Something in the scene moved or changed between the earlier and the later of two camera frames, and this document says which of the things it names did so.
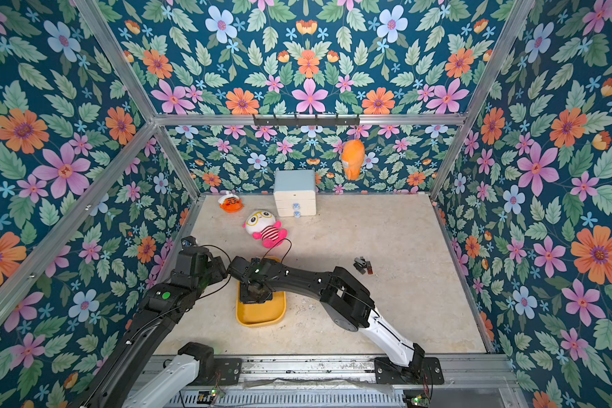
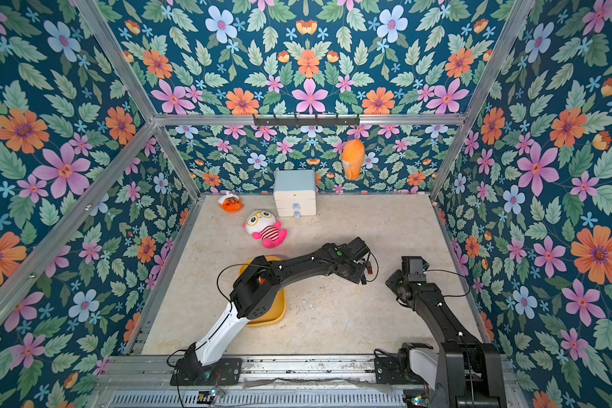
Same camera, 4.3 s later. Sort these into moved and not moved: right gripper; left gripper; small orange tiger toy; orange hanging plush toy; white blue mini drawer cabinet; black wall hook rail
Moved: left gripper; right gripper
Not moved: small orange tiger toy; orange hanging plush toy; black wall hook rail; white blue mini drawer cabinet
